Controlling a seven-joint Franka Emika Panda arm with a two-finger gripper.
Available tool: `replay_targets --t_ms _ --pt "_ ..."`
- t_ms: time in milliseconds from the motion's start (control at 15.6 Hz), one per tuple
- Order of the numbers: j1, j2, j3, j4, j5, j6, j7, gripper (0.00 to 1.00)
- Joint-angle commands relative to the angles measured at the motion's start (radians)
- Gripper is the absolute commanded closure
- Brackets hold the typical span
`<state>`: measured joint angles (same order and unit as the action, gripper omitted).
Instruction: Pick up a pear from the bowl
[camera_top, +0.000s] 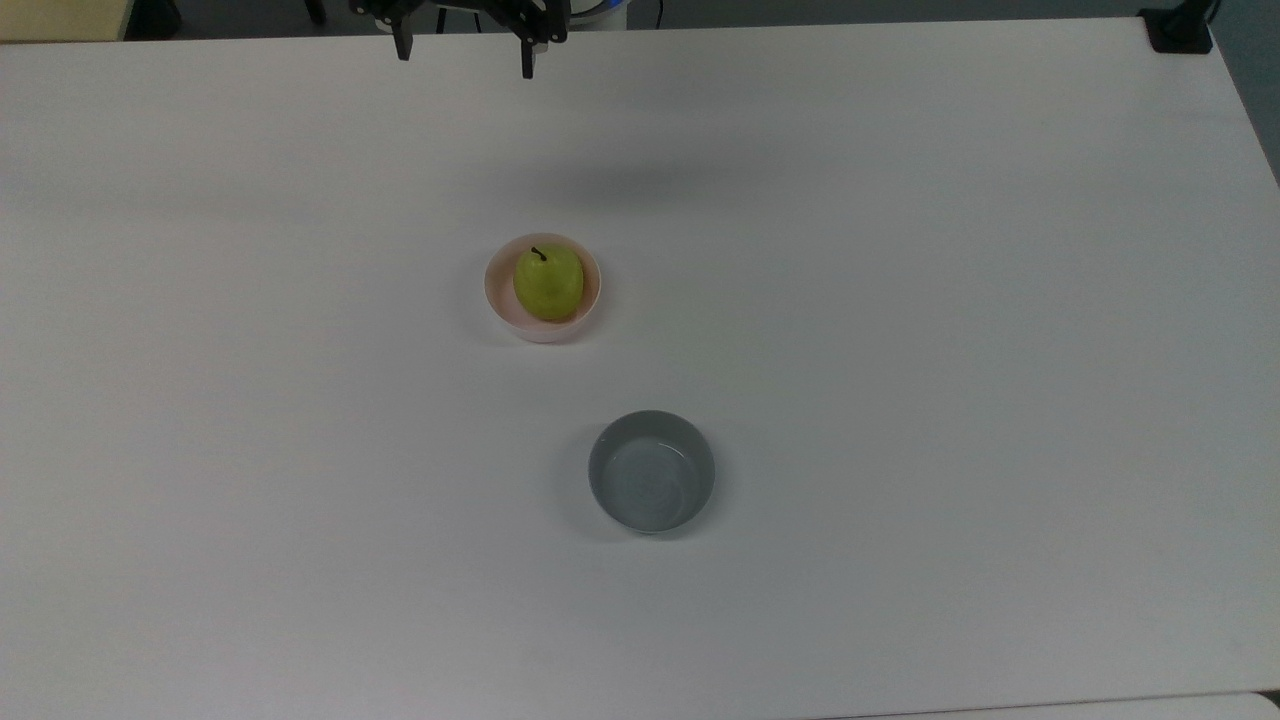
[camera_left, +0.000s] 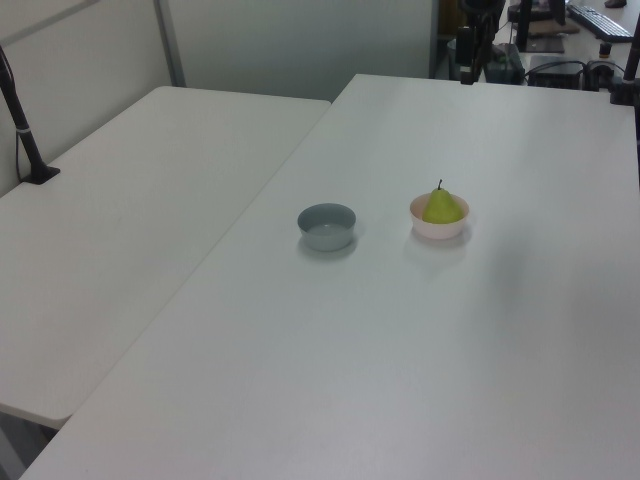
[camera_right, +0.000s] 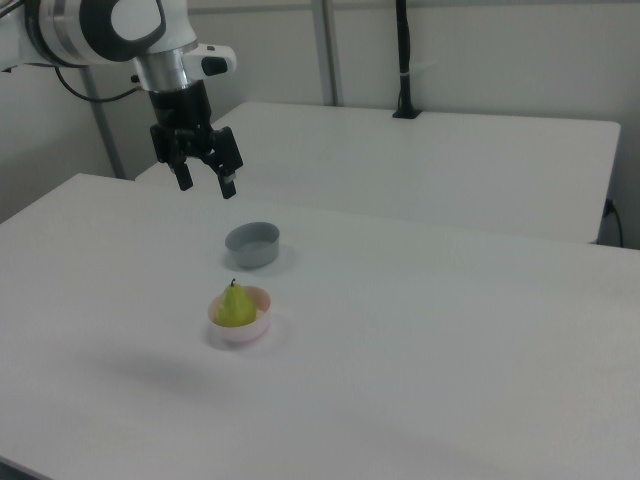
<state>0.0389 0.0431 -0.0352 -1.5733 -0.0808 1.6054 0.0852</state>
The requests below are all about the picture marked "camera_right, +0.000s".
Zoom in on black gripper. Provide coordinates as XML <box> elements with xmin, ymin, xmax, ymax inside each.
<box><xmin>148</xmin><ymin>82</ymin><xmax>245</xmax><ymax>200</ymax></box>

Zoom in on green pear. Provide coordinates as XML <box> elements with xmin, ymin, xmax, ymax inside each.
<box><xmin>214</xmin><ymin>278</ymin><xmax>258</xmax><ymax>330</ymax></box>

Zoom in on grey plastic bowl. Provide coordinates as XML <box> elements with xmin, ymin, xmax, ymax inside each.
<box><xmin>224</xmin><ymin>221</ymin><xmax>281</xmax><ymax>270</ymax></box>

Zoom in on pink plastic bowl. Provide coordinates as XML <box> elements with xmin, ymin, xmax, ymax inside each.
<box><xmin>206</xmin><ymin>285</ymin><xmax>273</xmax><ymax>344</ymax></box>

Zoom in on white side table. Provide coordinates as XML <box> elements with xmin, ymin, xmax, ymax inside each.
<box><xmin>133</xmin><ymin>101</ymin><xmax>623</xmax><ymax>245</ymax></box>

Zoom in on grey partition frame post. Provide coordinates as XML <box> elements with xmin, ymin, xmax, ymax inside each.
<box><xmin>81</xmin><ymin>67</ymin><xmax>126</xmax><ymax>179</ymax></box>
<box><xmin>310</xmin><ymin>0</ymin><xmax>347</xmax><ymax>107</ymax></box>

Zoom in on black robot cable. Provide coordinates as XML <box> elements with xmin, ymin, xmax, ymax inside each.
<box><xmin>53</xmin><ymin>64</ymin><xmax>144</xmax><ymax>104</ymax></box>

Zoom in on black camera stand pole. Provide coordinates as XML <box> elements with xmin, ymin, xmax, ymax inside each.
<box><xmin>391</xmin><ymin>0</ymin><xmax>424</xmax><ymax>120</ymax></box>

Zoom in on black power cable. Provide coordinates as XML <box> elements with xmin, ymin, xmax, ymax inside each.
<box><xmin>602</xmin><ymin>198</ymin><xmax>625</xmax><ymax>247</ymax></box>

